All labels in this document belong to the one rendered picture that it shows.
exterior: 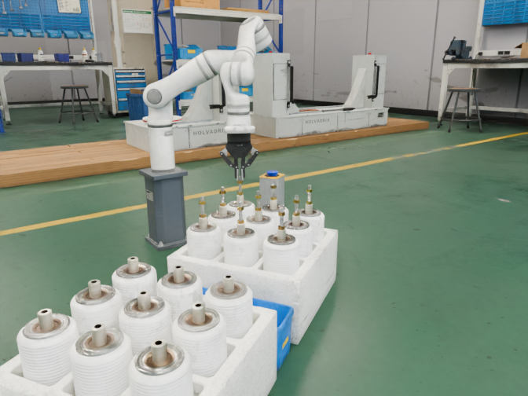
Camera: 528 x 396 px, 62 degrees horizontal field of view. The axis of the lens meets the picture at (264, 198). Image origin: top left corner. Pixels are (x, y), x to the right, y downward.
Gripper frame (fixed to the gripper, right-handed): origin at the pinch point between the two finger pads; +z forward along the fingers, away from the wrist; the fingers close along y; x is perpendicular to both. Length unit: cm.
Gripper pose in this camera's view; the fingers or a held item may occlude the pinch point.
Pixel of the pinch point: (240, 174)
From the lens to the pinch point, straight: 141.6
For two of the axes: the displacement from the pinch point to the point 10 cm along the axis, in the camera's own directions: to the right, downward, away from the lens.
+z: 0.1, 9.6, 2.9
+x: 1.1, 2.9, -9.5
